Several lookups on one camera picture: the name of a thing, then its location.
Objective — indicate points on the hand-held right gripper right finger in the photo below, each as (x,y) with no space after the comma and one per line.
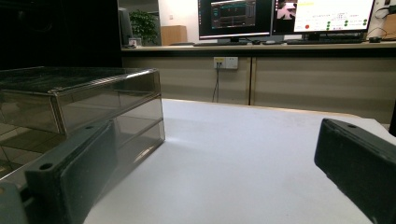
(358,158)

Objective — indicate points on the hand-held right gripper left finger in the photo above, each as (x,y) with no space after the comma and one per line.
(67,180)

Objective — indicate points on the clear grey plastic drawer unit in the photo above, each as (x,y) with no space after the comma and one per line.
(93,102)

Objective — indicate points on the long wooden counter desk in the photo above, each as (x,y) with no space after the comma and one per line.
(280,74)

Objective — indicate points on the small black device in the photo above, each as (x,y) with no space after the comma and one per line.
(374,39)

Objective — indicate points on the black keyboard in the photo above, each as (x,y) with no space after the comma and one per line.
(323,41)
(219,44)

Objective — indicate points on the white-screen computer monitor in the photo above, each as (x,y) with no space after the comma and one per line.
(327,15)

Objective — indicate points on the green potted plant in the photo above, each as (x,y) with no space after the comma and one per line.
(144,25)

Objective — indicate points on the brown cardboard box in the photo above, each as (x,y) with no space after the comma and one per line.
(173,34)

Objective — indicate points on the dark-screen computer monitor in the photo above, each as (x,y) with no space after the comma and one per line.
(235,17)

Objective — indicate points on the white wall power socket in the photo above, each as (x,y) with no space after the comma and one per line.
(225,62)

